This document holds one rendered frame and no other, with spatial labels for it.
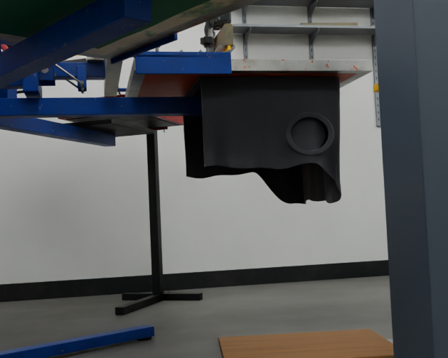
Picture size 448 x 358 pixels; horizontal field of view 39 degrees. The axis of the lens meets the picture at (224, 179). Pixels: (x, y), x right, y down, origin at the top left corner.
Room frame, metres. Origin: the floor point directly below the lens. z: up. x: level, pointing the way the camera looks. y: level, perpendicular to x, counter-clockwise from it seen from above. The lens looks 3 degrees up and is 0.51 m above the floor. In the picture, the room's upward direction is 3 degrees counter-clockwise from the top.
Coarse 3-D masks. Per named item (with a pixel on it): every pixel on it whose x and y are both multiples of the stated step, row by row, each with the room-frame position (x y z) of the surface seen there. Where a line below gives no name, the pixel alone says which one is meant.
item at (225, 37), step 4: (224, 24) 2.10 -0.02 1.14; (228, 24) 2.10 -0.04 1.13; (232, 24) 2.10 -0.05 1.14; (224, 28) 2.10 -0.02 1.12; (228, 28) 2.10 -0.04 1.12; (232, 28) 2.10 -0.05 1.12; (220, 32) 2.15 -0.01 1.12; (224, 32) 2.10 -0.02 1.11; (228, 32) 2.10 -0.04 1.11; (232, 32) 2.10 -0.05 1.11; (216, 36) 2.23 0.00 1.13; (220, 36) 2.16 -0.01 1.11; (224, 36) 2.10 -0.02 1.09; (228, 36) 2.10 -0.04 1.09; (232, 36) 2.10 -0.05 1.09; (216, 40) 2.23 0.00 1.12; (220, 40) 2.16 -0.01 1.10; (224, 40) 2.10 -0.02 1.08; (228, 40) 2.10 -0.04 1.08; (232, 40) 2.10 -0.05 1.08; (216, 44) 2.23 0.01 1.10; (220, 44) 2.16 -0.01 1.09; (224, 44) 2.11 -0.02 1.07; (228, 44) 2.10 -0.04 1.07; (232, 44) 2.10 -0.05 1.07
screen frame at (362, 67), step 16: (240, 64) 1.99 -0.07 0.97; (256, 64) 2.00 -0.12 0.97; (272, 64) 2.01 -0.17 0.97; (288, 64) 2.02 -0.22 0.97; (304, 64) 2.03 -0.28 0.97; (320, 64) 2.05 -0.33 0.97; (336, 64) 2.06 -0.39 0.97; (352, 64) 2.07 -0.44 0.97; (368, 64) 2.08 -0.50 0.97; (352, 80) 2.23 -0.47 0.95; (128, 96) 2.34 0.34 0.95
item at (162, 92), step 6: (144, 90) 2.24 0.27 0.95; (150, 90) 2.25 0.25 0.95; (156, 90) 2.25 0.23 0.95; (162, 90) 2.26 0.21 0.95; (168, 90) 2.26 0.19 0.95; (174, 90) 2.27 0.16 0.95; (180, 90) 2.27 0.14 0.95; (186, 90) 2.28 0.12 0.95; (138, 96) 2.35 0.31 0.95; (144, 96) 2.35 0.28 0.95; (150, 96) 2.36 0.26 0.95; (156, 96) 2.36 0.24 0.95; (162, 96) 2.37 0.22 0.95; (168, 96) 2.37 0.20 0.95; (174, 96) 2.38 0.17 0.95; (180, 96) 2.38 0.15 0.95
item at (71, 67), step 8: (64, 64) 2.14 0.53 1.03; (72, 64) 2.14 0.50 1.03; (80, 64) 2.15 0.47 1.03; (88, 64) 2.15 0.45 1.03; (96, 64) 2.16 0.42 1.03; (104, 64) 2.16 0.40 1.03; (56, 72) 2.13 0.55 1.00; (64, 72) 2.14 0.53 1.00; (72, 72) 2.14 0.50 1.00; (88, 72) 2.15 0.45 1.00; (96, 72) 2.16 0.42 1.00; (104, 72) 2.16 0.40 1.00
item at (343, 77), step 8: (144, 80) 2.08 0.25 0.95; (152, 80) 2.08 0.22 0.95; (160, 80) 2.09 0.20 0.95; (168, 80) 2.09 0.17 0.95; (176, 80) 2.10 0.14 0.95; (184, 80) 2.10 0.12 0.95; (192, 80) 2.11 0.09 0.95; (344, 80) 2.22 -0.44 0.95; (144, 88) 2.21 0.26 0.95; (152, 88) 2.21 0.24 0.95; (160, 88) 2.22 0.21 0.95; (168, 88) 2.22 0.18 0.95; (176, 88) 2.23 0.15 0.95; (184, 88) 2.24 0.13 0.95
